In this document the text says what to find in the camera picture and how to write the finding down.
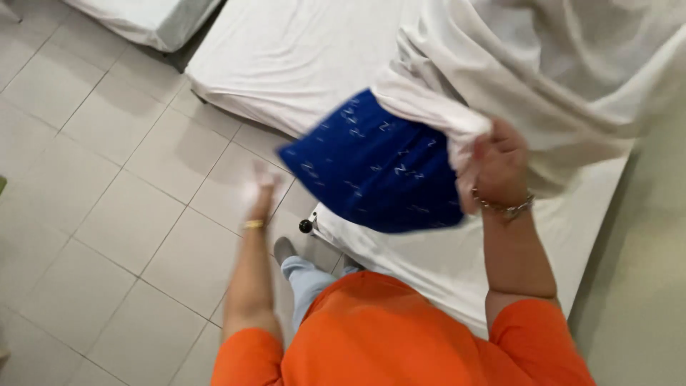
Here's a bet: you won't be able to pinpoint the bed with white sheet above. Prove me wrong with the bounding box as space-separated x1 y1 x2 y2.
310 153 630 340
185 0 429 139
61 0 225 53

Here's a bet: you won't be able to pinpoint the light blue trousers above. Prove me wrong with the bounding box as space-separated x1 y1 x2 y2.
280 255 361 333

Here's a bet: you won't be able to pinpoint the silver chain bracelet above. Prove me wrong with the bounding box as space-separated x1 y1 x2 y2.
471 188 537 221

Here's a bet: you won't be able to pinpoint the person's left hand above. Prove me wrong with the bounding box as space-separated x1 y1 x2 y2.
242 161 286 222

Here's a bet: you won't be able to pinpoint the grey shoe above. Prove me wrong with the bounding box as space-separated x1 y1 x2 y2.
273 236 298 266

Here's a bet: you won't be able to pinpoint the white pillowcase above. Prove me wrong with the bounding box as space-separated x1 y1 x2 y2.
371 0 686 200

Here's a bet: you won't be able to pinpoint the blue patterned pillow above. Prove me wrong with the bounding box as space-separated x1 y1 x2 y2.
276 88 466 234

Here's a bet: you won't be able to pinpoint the orange shirt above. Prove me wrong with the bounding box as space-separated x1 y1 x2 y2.
210 269 597 386

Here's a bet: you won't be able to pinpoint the person's right hand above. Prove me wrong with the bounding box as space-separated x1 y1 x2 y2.
465 118 531 214

